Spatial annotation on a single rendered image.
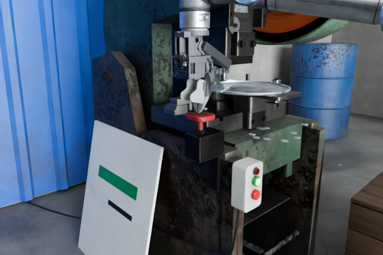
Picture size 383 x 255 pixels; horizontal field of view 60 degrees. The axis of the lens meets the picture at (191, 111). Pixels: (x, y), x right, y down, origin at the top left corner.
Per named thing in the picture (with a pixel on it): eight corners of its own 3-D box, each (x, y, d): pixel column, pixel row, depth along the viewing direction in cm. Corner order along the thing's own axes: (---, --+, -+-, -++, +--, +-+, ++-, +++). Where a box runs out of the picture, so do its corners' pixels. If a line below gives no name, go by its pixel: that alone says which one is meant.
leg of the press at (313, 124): (324, 265, 142) (346, 52, 122) (310, 278, 135) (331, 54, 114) (183, 192, 209) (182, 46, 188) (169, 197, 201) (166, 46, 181)
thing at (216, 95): (243, 95, 129) (244, 83, 128) (216, 100, 119) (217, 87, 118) (226, 92, 135) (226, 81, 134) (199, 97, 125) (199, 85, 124)
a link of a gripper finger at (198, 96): (185, 115, 85) (184, 79, 83) (202, 111, 89) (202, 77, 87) (193, 117, 83) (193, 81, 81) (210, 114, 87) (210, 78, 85)
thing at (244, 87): (306, 88, 116) (306, 86, 116) (256, 99, 97) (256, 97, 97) (241, 80, 137) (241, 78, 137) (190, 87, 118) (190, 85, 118)
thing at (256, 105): (300, 130, 112) (302, 90, 109) (276, 138, 103) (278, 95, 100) (241, 116, 130) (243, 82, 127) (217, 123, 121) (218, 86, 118)
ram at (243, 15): (262, 56, 120) (266, -33, 113) (235, 57, 110) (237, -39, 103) (226, 53, 132) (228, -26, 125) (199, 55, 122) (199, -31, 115)
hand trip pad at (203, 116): (216, 140, 90) (217, 113, 88) (200, 145, 86) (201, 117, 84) (199, 135, 95) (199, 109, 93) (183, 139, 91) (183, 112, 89)
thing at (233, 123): (286, 116, 133) (287, 101, 132) (206, 139, 104) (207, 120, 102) (229, 104, 155) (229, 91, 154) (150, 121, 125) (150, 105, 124)
